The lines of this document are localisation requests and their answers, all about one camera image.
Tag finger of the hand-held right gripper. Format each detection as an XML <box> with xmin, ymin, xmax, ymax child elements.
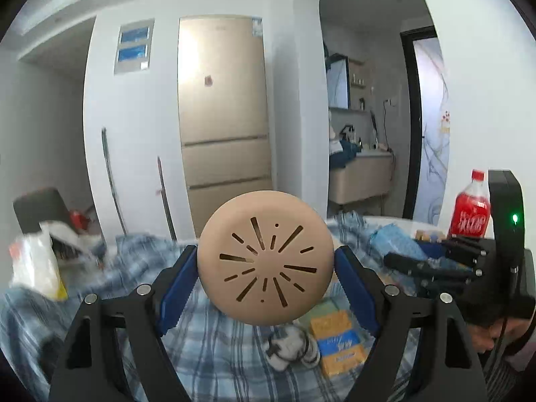
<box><xmin>416</xmin><ymin>237</ymin><xmax>490</xmax><ymax>266</ymax></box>
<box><xmin>383</xmin><ymin>252</ymin><xmax>476</xmax><ymax>287</ymax></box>

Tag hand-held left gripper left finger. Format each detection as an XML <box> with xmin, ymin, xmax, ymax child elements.
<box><xmin>49</xmin><ymin>245</ymin><xmax>199</xmax><ymax>402</ymax></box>

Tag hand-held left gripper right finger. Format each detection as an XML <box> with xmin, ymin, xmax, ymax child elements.
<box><xmin>334</xmin><ymin>245</ymin><xmax>488</xmax><ymax>402</ymax></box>

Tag person's right hand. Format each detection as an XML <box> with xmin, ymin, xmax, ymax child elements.
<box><xmin>471</xmin><ymin>322</ymin><xmax>508</xmax><ymax>356</ymax></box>

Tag light blue tissue packet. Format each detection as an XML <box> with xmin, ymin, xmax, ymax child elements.
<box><xmin>371</xmin><ymin>224</ymin><xmax>419</xmax><ymax>260</ymax></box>

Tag green sponge cloth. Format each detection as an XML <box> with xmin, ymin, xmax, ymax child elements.
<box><xmin>295</xmin><ymin>297</ymin><xmax>348</xmax><ymax>329</ymax></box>

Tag small white and yellow box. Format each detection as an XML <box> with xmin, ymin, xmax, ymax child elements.
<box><xmin>414</xmin><ymin>229</ymin><xmax>448</xmax><ymax>243</ymax></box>

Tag red cola bottle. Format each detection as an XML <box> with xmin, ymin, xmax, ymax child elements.
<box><xmin>448</xmin><ymin>170</ymin><xmax>491</xmax><ymax>239</ymax></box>

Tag yellow and blue sponge packet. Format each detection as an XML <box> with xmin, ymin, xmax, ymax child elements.
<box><xmin>310</xmin><ymin>310</ymin><xmax>367</xmax><ymax>378</ymax></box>

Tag blue plaid blanket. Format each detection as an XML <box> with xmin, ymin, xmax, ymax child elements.
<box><xmin>0</xmin><ymin>211</ymin><xmax>423</xmax><ymax>402</ymax></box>

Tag rolled white and black socks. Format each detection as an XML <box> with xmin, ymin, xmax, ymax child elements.
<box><xmin>265</xmin><ymin>326</ymin><xmax>321</xmax><ymax>371</ymax></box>

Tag beige vanity cabinet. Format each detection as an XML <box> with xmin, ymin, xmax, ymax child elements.
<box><xmin>329</xmin><ymin>151</ymin><xmax>394</xmax><ymax>206</ymax></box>

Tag printed glass door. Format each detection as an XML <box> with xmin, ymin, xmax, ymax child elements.
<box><xmin>412</xmin><ymin>38</ymin><xmax>452</xmax><ymax>224</ymax></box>

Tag blue cloth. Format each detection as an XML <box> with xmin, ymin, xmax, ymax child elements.
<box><xmin>338</xmin><ymin>140</ymin><xmax>361</xmax><ymax>165</ymax></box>

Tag small red object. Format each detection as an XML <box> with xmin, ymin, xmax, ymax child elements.
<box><xmin>69</xmin><ymin>210</ymin><xmax>90</xmax><ymax>231</ymax></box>

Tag striped clothing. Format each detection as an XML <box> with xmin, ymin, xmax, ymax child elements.
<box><xmin>481</xmin><ymin>354</ymin><xmax>530</xmax><ymax>402</ymax></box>

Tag white plastic bag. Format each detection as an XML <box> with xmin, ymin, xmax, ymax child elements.
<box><xmin>8</xmin><ymin>220</ymin><xmax>105</xmax><ymax>302</ymax></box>

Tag dark chair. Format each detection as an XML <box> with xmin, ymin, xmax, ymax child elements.
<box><xmin>12</xmin><ymin>188</ymin><xmax>74</xmax><ymax>235</ymax></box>

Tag bathroom mirror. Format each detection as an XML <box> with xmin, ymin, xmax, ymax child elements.
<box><xmin>327</xmin><ymin>54</ymin><xmax>350</xmax><ymax>110</ymax></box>

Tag beige refrigerator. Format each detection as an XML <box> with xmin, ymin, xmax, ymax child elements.
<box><xmin>178</xmin><ymin>16</ymin><xmax>274</xmax><ymax>237</ymax></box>

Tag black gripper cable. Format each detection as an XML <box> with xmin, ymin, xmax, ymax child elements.
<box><xmin>485</xmin><ymin>266</ymin><xmax>521</xmax><ymax>382</ymax></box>

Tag black door frame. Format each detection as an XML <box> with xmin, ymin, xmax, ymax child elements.
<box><xmin>400</xmin><ymin>26</ymin><xmax>438</xmax><ymax>220</ymax></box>

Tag wall shelf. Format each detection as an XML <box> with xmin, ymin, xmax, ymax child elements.
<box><xmin>349</xmin><ymin>59</ymin><xmax>370</xmax><ymax>89</ymax></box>

